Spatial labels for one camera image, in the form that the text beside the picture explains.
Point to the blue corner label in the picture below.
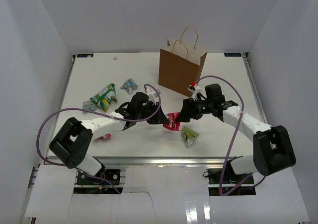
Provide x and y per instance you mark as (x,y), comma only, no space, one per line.
(232,54)
(84,55)

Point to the aluminium front rail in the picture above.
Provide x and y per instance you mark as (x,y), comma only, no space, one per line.
(205,161)

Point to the left blue corner label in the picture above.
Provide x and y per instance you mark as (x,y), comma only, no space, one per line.
(84,55)

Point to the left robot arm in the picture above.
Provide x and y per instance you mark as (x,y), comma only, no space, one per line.
(71,143)

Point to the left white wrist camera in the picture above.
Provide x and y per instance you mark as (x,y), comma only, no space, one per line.
(153,94)

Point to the pink red snack packet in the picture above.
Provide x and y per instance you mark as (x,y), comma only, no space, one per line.
(104,137)

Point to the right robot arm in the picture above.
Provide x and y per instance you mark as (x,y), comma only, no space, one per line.
(272,148)

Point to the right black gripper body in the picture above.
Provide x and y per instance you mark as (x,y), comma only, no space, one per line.
(200,108)

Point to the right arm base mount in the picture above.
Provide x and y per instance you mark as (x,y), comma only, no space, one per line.
(213,176)

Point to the large green snack bag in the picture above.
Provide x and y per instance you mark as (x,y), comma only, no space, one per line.
(105,97)

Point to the brown paper bag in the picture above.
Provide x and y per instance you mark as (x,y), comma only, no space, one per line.
(180,64)

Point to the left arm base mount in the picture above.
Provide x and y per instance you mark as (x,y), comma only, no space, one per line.
(88,185)

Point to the small green snack packet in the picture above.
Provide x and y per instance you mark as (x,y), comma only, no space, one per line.
(189,136)

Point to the silver blue snack packet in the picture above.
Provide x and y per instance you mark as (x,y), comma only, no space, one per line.
(129,86)

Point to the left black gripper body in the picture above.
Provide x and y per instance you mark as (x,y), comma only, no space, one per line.
(149,110)

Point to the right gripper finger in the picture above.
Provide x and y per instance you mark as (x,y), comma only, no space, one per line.
(186,108)
(183,118)

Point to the right blue corner label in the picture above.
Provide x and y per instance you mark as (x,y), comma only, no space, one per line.
(232,54)

